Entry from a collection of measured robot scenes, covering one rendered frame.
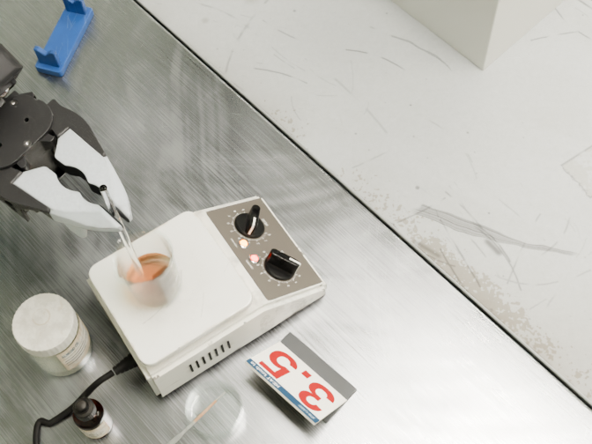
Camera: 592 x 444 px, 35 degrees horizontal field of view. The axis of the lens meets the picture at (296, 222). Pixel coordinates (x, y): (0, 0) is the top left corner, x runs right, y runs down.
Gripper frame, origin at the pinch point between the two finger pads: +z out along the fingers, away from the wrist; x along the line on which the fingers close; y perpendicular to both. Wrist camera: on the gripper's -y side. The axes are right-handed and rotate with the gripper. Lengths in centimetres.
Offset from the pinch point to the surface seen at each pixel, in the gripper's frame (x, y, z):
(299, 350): -6.3, 25.2, 12.7
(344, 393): -5.6, 25.1, 18.9
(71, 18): -22.2, 25.5, -35.0
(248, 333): -3.9, 22.1, 8.5
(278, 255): -11.1, 19.1, 6.6
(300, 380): -3.6, 23.6, 15.1
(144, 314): 1.8, 17.0, 1.2
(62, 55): -17.6, 25.4, -31.9
